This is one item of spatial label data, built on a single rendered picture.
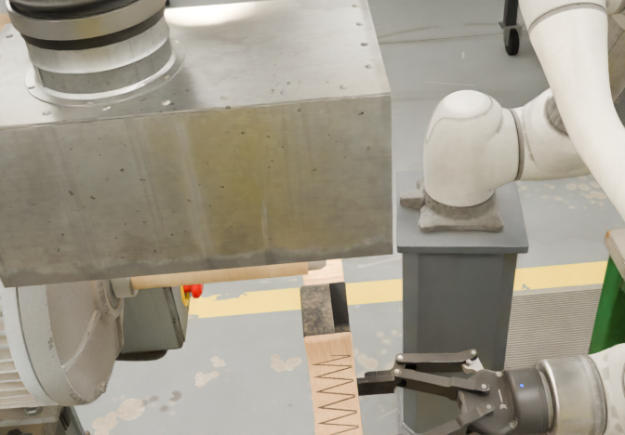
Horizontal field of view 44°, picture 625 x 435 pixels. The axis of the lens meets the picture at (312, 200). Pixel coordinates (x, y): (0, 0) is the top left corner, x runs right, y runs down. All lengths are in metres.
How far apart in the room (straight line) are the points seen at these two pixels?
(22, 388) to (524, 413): 0.52
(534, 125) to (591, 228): 1.31
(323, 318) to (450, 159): 0.91
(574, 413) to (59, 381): 0.53
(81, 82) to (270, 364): 1.88
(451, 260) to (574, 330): 0.86
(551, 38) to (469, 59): 2.83
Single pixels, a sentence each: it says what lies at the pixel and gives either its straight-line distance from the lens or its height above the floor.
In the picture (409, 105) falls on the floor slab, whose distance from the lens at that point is 3.48.
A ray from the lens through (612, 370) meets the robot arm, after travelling 0.91.
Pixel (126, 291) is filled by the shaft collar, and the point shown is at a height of 1.25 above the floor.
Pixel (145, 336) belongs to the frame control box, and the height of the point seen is 0.96.
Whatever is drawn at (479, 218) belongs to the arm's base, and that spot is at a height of 0.72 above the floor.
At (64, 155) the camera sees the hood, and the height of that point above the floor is 1.50.
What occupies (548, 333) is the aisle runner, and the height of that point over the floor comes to 0.00.
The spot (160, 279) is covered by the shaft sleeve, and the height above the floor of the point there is 1.25.
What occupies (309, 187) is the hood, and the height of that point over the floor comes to 1.46.
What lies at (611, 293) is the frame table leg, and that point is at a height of 0.83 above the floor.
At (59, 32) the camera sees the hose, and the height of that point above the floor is 1.58.
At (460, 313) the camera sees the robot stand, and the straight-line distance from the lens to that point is 1.81.
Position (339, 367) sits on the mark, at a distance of 0.75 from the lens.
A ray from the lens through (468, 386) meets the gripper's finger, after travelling 0.92.
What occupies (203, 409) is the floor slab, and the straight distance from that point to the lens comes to 2.29.
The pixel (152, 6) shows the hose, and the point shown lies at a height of 1.58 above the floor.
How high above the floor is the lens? 1.78
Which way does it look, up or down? 37 degrees down
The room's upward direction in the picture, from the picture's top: 5 degrees counter-clockwise
